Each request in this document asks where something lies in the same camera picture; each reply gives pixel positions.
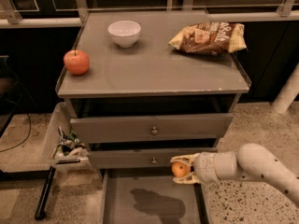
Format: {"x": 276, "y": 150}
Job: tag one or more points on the grey middle drawer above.
{"x": 140, "y": 158}

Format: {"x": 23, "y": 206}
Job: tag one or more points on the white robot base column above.
{"x": 288, "y": 93}

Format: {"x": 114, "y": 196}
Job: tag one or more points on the white metal railing frame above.
{"x": 59, "y": 13}

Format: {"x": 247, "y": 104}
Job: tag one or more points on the grey drawer cabinet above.
{"x": 149, "y": 79}

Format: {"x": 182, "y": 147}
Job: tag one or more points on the small orange fruit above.
{"x": 180, "y": 169}

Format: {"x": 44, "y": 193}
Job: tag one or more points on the white ceramic bowl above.
{"x": 124, "y": 33}

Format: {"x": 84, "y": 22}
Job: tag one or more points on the grey top drawer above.
{"x": 151, "y": 128}

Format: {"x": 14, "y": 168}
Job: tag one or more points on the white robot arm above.
{"x": 252, "y": 162}

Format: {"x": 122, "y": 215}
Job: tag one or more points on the red apple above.
{"x": 77, "y": 62}

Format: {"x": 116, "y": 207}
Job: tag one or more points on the grey drawer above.
{"x": 140, "y": 158}
{"x": 151, "y": 128}
{"x": 150, "y": 196}

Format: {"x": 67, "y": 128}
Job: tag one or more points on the brown chip bag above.
{"x": 210, "y": 38}

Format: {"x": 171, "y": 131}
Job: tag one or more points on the grey bottom drawer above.
{"x": 150, "y": 196}

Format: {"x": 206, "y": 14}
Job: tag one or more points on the clear plastic trash bin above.
{"x": 57, "y": 144}

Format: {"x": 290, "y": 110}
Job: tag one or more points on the black metal floor bar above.
{"x": 40, "y": 210}

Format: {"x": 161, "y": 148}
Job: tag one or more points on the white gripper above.
{"x": 204, "y": 168}

